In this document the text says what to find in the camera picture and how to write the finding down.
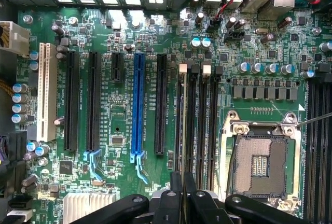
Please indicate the white SATA plug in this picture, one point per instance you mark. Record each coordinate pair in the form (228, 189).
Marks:
(19, 217)

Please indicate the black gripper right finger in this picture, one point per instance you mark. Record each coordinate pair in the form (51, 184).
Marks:
(207, 208)

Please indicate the white expansion slot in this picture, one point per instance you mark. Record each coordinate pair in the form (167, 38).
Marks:
(46, 91)

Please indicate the black SATA port block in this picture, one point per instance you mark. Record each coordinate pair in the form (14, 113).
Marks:
(13, 156)

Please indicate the silver chipset heat sink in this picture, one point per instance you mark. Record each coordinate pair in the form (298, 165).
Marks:
(88, 206)

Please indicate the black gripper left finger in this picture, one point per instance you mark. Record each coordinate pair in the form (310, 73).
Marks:
(168, 208)

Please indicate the white power connector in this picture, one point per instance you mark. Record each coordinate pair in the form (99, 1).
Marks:
(15, 37)

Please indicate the short black expansion slot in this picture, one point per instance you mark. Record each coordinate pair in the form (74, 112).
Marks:
(117, 66)

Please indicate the long black expansion slot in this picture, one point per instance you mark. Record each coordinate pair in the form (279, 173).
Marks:
(71, 104)
(93, 104)
(161, 104)

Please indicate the green motherboard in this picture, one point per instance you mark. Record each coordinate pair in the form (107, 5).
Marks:
(155, 167)

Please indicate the thin socket locking lever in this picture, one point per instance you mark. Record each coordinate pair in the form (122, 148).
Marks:
(232, 167)
(316, 119)

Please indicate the metal CPU socket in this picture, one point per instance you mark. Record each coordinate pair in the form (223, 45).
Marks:
(259, 161)

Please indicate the blue expansion slot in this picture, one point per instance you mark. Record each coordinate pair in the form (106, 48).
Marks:
(138, 104)

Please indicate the black RAM slot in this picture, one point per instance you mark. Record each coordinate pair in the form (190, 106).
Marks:
(179, 130)
(311, 156)
(321, 156)
(329, 156)
(205, 130)
(215, 130)
(194, 130)

